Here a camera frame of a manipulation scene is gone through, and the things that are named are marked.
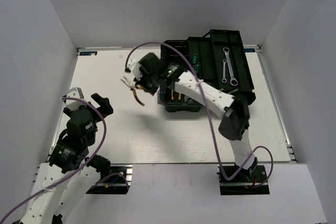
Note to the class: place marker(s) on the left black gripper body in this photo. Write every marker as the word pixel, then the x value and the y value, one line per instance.
pixel 104 109

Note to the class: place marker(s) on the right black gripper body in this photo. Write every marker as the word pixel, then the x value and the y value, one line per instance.
pixel 148 82

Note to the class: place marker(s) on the yellow long-nose pliers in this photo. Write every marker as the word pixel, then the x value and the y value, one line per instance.
pixel 133 88

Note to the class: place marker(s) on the green stubby screwdriver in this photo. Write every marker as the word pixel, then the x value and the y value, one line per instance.
pixel 197 68
pixel 195 59

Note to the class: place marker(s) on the black plastic toolbox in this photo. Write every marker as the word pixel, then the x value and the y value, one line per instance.
pixel 209 48

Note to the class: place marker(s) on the small silver combination wrench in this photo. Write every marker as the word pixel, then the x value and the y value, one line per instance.
pixel 224 79

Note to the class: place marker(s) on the large silver ratchet wrench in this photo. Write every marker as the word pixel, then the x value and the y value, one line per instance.
pixel 233 80

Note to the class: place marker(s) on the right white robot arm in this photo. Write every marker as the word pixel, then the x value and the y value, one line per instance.
pixel 232 111

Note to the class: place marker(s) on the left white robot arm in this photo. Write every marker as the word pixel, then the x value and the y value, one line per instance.
pixel 72 170

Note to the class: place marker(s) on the blue label sticker left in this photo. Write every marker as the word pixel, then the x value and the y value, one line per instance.
pixel 88 53

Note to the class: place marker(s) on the blue label sticker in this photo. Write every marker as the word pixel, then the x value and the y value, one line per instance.
pixel 250 50
pixel 88 53

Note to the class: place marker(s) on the blue label sticker right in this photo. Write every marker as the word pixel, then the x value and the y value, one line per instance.
pixel 250 50

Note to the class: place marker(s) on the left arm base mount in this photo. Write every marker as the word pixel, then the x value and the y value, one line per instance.
pixel 115 181

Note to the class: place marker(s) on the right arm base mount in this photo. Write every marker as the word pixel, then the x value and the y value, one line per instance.
pixel 240 186

